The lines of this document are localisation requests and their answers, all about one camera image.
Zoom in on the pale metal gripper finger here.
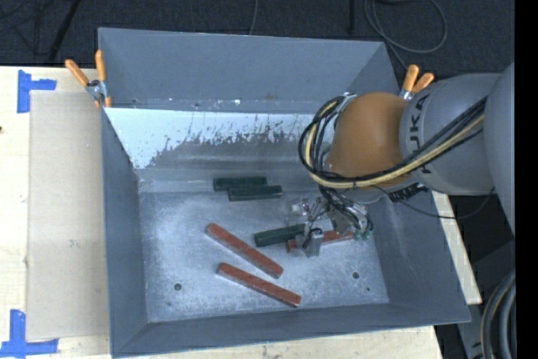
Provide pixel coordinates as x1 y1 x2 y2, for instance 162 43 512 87
294 227 325 258
286 197 314 227

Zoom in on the dark green flat block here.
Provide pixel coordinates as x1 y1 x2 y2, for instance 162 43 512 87
253 223 308 248
213 176 268 193
227 184 284 203

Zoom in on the grey metal bin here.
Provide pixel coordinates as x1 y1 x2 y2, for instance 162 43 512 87
97 27 472 358

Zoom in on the pale wood flat board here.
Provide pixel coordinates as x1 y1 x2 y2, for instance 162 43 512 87
25 91 111 343

